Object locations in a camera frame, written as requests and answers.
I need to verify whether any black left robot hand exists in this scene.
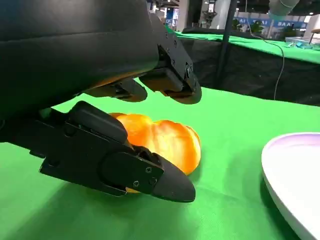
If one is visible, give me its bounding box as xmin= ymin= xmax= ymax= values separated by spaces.
xmin=0 ymin=0 xmax=203 ymax=203

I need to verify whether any orange and white bread roll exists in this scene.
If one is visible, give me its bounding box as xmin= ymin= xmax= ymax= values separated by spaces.
xmin=108 ymin=112 xmax=202 ymax=195

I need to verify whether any black vertical pole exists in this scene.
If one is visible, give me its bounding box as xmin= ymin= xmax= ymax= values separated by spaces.
xmin=215 ymin=0 xmax=239 ymax=88

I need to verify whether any green cloth on neighbouring table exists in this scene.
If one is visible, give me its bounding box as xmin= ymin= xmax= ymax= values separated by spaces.
xmin=172 ymin=29 xmax=320 ymax=65

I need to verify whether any blue banner with white letters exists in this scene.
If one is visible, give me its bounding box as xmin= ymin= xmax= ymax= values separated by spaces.
xmin=233 ymin=17 xmax=309 ymax=28

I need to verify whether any clear plastic box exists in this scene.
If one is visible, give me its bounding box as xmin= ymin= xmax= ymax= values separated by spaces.
xmin=284 ymin=36 xmax=314 ymax=50

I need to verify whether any lilac plate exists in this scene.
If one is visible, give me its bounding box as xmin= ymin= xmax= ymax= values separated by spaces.
xmin=261 ymin=132 xmax=320 ymax=240

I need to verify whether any thin hanging cable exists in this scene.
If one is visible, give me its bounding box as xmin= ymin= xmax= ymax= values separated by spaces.
xmin=243 ymin=0 xmax=286 ymax=100

